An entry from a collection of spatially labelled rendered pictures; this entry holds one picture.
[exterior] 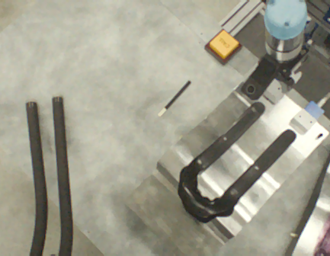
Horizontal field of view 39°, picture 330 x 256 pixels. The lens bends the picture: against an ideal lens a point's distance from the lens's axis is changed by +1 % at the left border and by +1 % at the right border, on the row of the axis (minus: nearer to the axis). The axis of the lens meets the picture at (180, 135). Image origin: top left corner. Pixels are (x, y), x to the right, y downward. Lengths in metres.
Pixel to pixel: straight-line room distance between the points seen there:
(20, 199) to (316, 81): 1.38
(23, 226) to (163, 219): 1.06
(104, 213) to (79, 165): 0.15
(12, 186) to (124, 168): 0.99
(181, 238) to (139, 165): 0.24
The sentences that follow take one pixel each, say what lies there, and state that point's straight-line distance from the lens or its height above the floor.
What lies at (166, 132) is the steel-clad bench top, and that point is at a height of 0.80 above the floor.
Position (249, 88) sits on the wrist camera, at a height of 1.07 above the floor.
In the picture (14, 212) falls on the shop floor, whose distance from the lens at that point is 2.17.
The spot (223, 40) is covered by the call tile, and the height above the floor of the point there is 0.84.
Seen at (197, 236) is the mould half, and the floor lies 0.86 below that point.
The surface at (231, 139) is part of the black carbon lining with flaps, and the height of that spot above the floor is 0.88.
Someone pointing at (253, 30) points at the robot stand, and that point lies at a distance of 2.12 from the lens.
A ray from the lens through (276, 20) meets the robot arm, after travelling 0.89.
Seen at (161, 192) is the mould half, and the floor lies 0.86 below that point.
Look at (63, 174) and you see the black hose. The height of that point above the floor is 0.89.
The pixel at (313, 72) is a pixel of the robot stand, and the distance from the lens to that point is 2.09.
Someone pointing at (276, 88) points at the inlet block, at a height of 0.95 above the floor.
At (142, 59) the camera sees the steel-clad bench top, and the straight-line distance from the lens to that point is 1.38.
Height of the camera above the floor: 2.05
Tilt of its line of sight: 75 degrees down
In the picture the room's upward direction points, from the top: 4 degrees clockwise
